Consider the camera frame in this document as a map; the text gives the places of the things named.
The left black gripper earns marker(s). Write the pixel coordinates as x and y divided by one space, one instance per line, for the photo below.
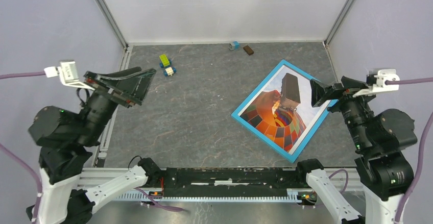
131 90

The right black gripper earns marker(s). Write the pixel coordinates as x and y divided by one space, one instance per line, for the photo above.
320 92

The light wooden picture frame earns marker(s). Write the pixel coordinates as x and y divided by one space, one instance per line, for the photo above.
291 156

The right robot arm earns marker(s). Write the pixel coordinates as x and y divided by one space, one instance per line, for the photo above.
379 140

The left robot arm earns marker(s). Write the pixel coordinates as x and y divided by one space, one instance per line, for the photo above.
64 138

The green blue toy car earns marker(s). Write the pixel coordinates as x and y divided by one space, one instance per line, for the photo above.
165 62

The white blue toy car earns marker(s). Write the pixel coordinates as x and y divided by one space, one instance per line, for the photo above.
169 71

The small brown block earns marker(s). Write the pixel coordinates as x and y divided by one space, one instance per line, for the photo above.
248 50

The aluminium base profile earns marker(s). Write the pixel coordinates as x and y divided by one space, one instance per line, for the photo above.
279 177

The blue white cube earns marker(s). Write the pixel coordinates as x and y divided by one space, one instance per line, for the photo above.
233 45

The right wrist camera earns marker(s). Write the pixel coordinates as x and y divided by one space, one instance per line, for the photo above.
376 82

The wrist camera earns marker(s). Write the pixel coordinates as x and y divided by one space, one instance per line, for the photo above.
67 73
376 82

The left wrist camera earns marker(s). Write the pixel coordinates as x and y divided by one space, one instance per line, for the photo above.
67 73

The left floor aluminium rail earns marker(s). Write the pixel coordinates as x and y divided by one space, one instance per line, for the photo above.
100 153

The left corner aluminium post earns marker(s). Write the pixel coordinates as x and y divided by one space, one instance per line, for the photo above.
112 23

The corner aluminium post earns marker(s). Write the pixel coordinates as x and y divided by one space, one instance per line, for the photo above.
112 23
338 22

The slotted cable duct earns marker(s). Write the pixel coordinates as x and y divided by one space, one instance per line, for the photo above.
288 197

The right corner aluminium post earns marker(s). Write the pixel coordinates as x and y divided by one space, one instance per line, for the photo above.
338 22

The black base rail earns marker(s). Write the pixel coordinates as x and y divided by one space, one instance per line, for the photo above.
227 182

